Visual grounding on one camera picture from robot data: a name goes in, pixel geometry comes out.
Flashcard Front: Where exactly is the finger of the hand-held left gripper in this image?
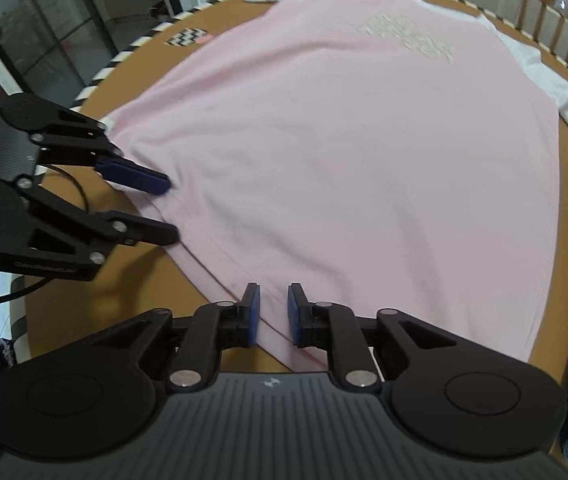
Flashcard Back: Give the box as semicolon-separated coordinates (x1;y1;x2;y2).
31;109;171;196
14;176;181;282

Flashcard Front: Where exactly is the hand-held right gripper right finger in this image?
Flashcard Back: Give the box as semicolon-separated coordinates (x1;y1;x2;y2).
286;282;464;391

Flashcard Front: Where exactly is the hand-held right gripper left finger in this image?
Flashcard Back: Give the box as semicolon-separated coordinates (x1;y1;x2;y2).
89;282;263;393

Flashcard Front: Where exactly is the pink and white t-shirt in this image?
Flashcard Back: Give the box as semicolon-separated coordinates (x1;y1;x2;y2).
101;0;568;376

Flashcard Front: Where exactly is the glass display cabinet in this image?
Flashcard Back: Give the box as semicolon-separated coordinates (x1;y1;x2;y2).
0;0;115;106

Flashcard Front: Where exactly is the black white checkered sticker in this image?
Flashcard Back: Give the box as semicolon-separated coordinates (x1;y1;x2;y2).
165;29;205;47

